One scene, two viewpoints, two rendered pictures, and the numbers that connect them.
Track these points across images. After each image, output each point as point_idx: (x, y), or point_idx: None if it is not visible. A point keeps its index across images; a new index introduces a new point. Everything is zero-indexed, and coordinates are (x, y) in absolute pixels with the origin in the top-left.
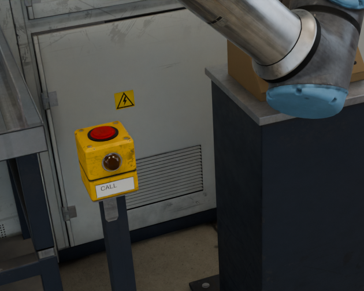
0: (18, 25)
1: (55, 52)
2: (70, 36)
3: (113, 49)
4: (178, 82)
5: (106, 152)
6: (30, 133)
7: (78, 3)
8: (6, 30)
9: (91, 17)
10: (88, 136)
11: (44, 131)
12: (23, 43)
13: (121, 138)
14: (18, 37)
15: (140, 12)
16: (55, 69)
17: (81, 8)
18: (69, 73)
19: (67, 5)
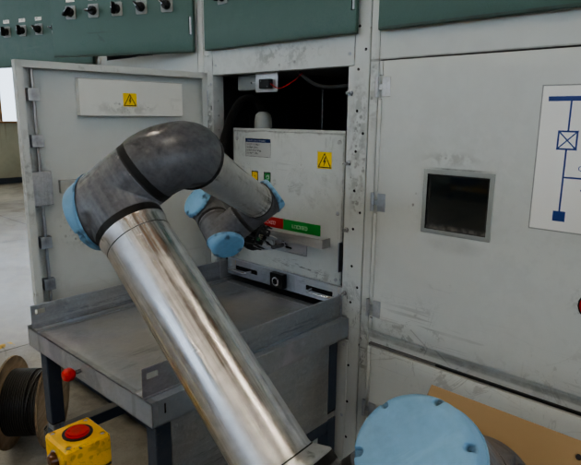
0: (362, 329)
1: (382, 369)
2: (397, 362)
3: None
4: None
5: (53, 447)
6: (144, 405)
7: (411, 335)
8: (352, 329)
9: (425, 354)
10: (70, 426)
11: (151, 411)
12: (362, 347)
13: (68, 445)
14: (361, 339)
15: (478, 375)
16: (379, 385)
17: (412, 340)
18: (389, 395)
19: (400, 331)
